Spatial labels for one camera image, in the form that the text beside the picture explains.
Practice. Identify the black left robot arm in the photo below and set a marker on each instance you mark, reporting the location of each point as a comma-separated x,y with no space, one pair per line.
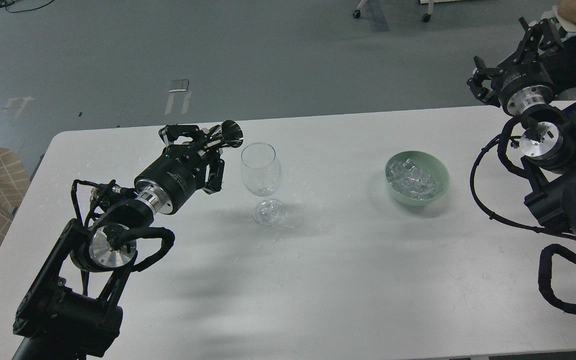
71,310

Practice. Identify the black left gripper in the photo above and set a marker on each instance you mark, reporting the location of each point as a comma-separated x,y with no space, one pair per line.
181,170

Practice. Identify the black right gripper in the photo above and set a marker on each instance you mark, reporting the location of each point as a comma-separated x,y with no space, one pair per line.
520,81

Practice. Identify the clear wine glass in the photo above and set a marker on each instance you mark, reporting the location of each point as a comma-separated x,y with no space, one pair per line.
262,175

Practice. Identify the green bowl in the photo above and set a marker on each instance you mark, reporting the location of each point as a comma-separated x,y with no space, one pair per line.
428,162

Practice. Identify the clear ice cubes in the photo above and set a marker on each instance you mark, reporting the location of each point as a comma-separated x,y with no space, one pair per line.
412,181

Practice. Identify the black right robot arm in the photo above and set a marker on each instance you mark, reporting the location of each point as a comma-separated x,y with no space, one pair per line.
537,143

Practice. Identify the steel cocktail jigger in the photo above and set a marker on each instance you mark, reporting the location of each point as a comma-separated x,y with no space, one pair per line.
227,134

